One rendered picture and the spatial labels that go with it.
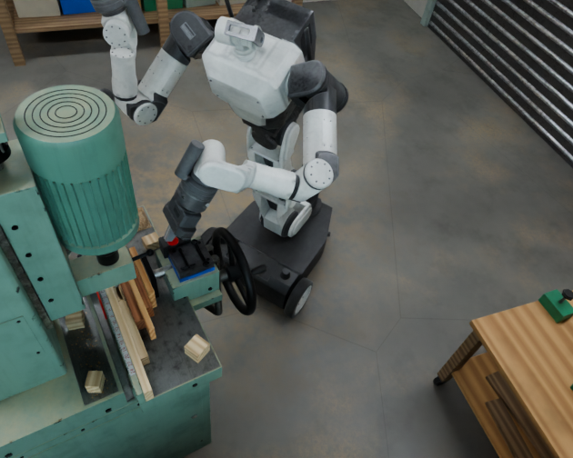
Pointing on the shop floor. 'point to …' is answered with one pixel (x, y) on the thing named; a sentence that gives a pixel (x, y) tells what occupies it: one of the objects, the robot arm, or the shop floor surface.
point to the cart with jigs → (531, 376)
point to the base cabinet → (138, 432)
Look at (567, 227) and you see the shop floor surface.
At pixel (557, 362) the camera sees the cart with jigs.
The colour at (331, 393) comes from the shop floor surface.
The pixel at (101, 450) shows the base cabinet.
